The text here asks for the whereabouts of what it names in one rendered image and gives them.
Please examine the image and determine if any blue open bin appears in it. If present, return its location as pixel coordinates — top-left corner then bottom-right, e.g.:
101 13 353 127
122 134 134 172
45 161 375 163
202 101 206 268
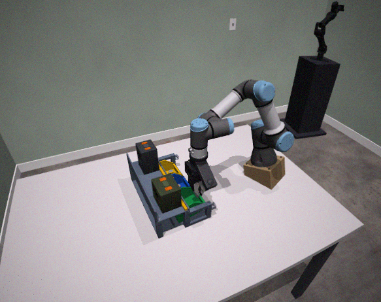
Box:
172 173 190 188

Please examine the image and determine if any green bin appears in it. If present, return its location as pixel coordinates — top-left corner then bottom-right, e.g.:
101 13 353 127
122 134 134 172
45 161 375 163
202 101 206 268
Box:
176 187 205 223

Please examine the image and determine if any yellow open bin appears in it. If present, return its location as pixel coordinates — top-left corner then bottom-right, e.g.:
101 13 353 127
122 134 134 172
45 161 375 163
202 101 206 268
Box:
160 160 183 176

